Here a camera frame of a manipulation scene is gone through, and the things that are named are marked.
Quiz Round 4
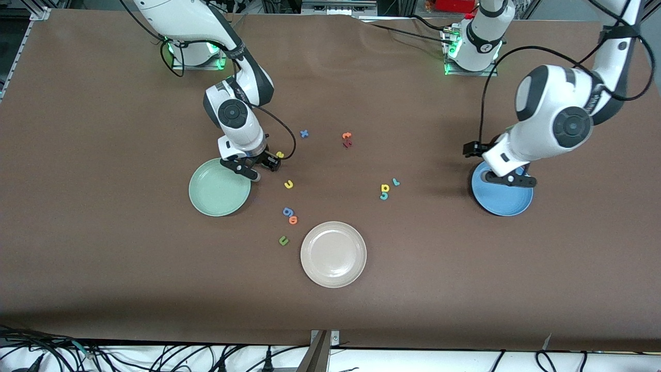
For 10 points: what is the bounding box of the blue plate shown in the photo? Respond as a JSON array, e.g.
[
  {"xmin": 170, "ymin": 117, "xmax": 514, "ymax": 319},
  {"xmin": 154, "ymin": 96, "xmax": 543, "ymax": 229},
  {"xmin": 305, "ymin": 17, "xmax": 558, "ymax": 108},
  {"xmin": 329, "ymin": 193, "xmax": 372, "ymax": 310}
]
[{"xmin": 471, "ymin": 159, "xmax": 533, "ymax": 216}]

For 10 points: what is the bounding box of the green plate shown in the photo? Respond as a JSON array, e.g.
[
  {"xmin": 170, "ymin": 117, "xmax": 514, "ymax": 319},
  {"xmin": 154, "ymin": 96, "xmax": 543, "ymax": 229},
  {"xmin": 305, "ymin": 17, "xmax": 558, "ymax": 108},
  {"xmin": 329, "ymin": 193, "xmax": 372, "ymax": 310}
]
[{"xmin": 188, "ymin": 158, "xmax": 251, "ymax": 217}]

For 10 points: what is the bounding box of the beige plate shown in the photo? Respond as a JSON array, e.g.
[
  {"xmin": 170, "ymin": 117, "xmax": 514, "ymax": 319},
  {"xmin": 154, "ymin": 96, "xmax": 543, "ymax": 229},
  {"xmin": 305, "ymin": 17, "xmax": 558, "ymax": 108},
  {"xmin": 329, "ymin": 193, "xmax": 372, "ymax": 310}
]
[{"xmin": 300, "ymin": 221, "xmax": 367, "ymax": 288}]

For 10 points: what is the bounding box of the red object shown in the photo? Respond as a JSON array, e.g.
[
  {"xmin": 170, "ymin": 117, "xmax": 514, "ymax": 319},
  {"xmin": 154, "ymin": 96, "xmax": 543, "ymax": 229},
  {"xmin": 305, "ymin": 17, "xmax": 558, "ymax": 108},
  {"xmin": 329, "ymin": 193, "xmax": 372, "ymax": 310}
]
[{"xmin": 435, "ymin": 0, "xmax": 478, "ymax": 13}]

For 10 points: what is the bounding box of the grey metal box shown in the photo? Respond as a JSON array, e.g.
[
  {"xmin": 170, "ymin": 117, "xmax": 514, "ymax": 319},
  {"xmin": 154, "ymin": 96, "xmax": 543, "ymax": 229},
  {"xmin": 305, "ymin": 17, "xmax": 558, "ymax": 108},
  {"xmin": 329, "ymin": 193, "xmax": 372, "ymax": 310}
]
[{"xmin": 301, "ymin": 0, "xmax": 379, "ymax": 16}]

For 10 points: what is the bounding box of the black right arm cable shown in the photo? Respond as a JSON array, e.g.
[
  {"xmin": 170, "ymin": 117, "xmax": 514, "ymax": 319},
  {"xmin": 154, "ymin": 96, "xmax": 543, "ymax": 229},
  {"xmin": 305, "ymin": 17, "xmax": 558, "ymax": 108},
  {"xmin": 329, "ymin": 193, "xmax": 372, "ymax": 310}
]
[{"xmin": 120, "ymin": 0, "xmax": 297, "ymax": 161}]

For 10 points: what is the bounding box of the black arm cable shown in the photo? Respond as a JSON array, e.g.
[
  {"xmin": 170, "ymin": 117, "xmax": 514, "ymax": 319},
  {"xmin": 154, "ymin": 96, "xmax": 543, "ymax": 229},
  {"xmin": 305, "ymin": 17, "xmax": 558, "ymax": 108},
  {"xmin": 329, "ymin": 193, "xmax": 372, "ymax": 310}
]
[
  {"xmin": 478, "ymin": 0, "xmax": 656, "ymax": 148},
  {"xmin": 120, "ymin": 0, "xmax": 297, "ymax": 161}
]

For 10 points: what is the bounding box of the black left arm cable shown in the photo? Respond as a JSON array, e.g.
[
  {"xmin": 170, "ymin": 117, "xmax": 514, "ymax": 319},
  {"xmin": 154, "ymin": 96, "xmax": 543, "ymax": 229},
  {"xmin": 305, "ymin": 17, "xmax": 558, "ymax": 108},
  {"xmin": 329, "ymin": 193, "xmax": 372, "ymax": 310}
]
[{"xmin": 478, "ymin": 0, "xmax": 656, "ymax": 148}]

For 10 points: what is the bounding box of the black cable on table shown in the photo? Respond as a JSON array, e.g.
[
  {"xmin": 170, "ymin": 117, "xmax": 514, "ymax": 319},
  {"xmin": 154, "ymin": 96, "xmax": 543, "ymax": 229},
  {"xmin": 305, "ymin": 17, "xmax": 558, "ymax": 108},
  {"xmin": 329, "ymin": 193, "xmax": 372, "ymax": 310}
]
[{"xmin": 361, "ymin": 22, "xmax": 449, "ymax": 43}]

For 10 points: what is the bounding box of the metal corner bracket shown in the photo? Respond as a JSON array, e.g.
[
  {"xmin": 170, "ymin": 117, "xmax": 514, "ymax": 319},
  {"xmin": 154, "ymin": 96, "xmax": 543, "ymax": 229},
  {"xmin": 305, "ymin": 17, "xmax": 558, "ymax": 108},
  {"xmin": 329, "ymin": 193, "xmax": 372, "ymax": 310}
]
[{"xmin": 310, "ymin": 330, "xmax": 340, "ymax": 347}]

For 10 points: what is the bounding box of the aluminium profile post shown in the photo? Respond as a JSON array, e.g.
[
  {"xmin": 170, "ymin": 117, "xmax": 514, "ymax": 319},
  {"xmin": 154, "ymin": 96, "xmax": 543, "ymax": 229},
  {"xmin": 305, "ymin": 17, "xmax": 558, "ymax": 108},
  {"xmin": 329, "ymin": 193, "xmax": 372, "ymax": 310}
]
[{"xmin": 297, "ymin": 331, "xmax": 331, "ymax": 372}]

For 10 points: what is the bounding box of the teal cable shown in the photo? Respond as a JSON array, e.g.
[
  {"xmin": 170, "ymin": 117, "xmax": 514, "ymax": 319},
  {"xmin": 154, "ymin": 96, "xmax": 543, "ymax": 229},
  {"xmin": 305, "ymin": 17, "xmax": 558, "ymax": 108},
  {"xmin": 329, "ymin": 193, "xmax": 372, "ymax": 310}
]
[{"xmin": 71, "ymin": 339, "xmax": 99, "ymax": 358}]

